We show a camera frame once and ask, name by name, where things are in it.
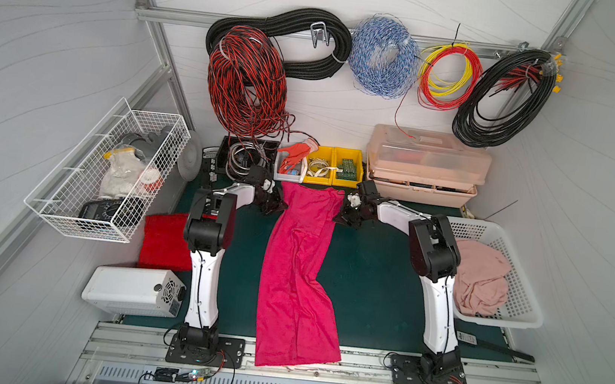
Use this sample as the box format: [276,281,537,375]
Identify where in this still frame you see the magenta t-shirt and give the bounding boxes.
[254,182,345,367]

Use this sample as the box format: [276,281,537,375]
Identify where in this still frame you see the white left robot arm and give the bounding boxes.
[176,166,286,353]

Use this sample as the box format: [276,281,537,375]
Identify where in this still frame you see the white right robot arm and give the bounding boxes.
[334,181,462,384]

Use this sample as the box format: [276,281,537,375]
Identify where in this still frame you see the green circuit boards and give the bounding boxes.
[336,158,358,182]

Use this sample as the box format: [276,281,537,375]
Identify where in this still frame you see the white storage bin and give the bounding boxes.
[273,149,308,184]

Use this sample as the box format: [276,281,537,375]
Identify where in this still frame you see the coiled metal flexible conduit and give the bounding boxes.
[225,140,269,181]

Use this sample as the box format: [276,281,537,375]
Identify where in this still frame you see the black storage bin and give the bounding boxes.
[215,135,280,180]

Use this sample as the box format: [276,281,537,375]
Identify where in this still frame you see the red work glove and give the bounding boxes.
[281,137,320,169]

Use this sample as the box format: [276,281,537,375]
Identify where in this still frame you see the yellow bin with circuit boards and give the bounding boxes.
[332,147,364,189]

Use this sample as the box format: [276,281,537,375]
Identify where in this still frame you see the white ribbon tape roll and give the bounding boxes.
[307,158,338,179]

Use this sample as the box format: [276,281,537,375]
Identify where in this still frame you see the pink translucent toolbox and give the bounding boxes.
[366,124,493,208]

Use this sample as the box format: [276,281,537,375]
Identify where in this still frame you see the yellow bin with tape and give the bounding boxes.
[303,146,335,186]

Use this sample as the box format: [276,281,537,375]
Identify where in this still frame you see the folded red t-shirt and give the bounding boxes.
[137,213,192,272]

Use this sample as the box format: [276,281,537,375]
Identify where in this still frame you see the white cloth gloves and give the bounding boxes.
[98,147,163,200]

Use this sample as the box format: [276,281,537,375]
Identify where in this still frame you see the black multimeter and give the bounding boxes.
[78,197,145,227]

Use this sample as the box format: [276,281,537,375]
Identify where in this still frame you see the pale pink t-shirt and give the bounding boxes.
[453,239,511,317]

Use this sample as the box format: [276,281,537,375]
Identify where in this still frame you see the white power supply box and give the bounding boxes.
[81,266,187,318]

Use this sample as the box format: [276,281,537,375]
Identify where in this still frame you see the white laundry basket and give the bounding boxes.
[449,216,543,330]

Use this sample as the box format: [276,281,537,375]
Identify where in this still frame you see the red black twisted wire coil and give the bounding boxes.
[199,21,327,148]

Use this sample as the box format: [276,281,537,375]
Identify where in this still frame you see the black corrugated hose coil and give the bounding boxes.
[201,0,357,87]

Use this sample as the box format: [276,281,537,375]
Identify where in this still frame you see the blue white wire coil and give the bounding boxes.
[343,10,426,103]

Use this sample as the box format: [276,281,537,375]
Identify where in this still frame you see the red yellow wire coil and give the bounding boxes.
[392,35,487,147]

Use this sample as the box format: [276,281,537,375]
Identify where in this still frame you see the white wire wall basket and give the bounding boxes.
[24,100,191,243]

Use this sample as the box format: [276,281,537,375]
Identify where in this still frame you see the black cable coil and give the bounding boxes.
[448,40,567,158]

